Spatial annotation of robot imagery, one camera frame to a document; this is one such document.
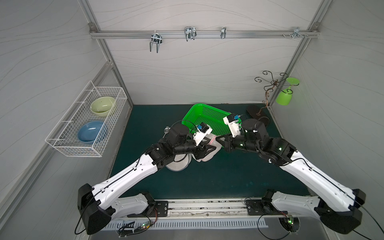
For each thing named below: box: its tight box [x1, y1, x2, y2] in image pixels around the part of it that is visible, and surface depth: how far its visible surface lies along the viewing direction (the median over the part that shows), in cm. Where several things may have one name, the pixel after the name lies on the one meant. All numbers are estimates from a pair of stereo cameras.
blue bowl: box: [77, 121, 104, 145], surface depth 65 cm
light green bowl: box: [90, 96, 116, 117], surface depth 73 cm
